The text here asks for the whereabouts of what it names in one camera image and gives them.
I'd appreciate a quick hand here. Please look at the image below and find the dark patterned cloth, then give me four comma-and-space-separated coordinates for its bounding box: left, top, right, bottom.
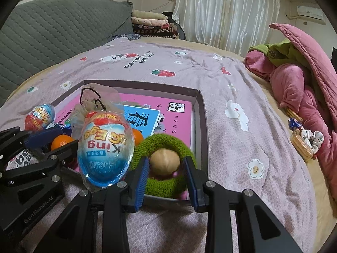
112, 33, 144, 42

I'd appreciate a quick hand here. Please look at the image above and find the black bag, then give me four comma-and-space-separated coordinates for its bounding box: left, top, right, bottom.
162, 11, 186, 40

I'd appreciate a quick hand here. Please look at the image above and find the large toy egg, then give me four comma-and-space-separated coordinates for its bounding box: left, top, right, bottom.
77, 110, 135, 188

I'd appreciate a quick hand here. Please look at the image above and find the pink book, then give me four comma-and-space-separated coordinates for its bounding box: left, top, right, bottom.
56, 93, 197, 195

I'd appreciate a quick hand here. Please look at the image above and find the orange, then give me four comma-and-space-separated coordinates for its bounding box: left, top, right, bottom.
132, 128, 144, 148
51, 134, 75, 152

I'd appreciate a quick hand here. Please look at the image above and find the grey quilted headboard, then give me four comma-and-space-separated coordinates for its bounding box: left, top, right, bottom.
0, 0, 133, 106

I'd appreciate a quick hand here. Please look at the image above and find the green fuzzy ring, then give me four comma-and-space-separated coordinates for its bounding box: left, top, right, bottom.
131, 134, 197, 198

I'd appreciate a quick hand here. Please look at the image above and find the stack of folded blankets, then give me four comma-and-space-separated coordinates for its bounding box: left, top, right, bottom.
131, 9, 179, 39

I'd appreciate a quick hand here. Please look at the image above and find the beige plastic bag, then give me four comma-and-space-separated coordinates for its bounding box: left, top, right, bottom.
70, 83, 124, 139

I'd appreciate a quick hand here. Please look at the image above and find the grey cardboard box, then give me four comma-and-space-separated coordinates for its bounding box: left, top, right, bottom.
25, 79, 210, 199

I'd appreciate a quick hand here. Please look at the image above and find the green cloth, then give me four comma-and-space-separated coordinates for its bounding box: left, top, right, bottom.
249, 38, 311, 67

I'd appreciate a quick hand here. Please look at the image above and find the white curtain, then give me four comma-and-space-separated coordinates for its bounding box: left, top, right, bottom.
172, 0, 282, 52

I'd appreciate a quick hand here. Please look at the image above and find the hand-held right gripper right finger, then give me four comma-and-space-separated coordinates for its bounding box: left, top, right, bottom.
183, 155, 303, 253

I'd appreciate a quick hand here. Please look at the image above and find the walnut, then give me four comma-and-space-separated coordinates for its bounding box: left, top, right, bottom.
149, 149, 181, 178

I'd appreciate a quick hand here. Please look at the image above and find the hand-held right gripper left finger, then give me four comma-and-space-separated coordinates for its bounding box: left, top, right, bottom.
38, 156, 151, 253

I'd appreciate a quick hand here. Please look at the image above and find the blue candy wrapper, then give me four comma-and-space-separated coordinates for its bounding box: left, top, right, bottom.
288, 117, 303, 131

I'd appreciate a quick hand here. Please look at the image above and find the white air conditioner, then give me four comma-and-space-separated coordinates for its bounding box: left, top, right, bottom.
297, 5, 324, 20

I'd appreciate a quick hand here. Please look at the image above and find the pink quilt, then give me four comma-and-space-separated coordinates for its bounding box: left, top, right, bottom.
244, 23, 337, 203

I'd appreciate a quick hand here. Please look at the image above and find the small toy egg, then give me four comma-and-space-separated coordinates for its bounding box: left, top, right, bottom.
24, 103, 56, 132

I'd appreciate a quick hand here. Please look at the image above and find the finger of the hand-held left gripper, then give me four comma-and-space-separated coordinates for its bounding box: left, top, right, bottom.
0, 125, 66, 161
0, 140, 79, 190

